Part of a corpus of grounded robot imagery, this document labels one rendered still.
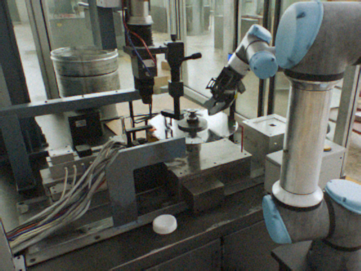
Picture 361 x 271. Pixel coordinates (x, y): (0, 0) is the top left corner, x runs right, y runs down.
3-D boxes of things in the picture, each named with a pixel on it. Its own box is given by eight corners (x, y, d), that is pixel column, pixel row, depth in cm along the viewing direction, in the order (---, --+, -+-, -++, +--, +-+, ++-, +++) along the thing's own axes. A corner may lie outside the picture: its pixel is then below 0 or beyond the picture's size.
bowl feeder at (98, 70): (115, 106, 202) (107, 43, 186) (133, 122, 179) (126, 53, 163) (59, 115, 187) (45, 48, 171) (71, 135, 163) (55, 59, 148)
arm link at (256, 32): (256, 30, 101) (250, 19, 108) (237, 60, 107) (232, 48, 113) (277, 41, 105) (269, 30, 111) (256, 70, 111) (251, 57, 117)
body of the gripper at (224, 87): (203, 90, 118) (220, 60, 112) (218, 89, 125) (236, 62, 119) (216, 104, 115) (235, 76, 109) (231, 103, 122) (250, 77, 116)
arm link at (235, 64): (243, 52, 116) (258, 67, 114) (236, 63, 119) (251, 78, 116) (230, 50, 111) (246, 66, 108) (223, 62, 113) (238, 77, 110)
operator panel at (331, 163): (317, 171, 136) (323, 137, 129) (340, 184, 128) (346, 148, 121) (262, 192, 122) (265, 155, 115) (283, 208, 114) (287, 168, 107)
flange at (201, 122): (201, 131, 119) (201, 125, 118) (172, 128, 122) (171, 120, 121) (212, 120, 128) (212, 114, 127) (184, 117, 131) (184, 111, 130)
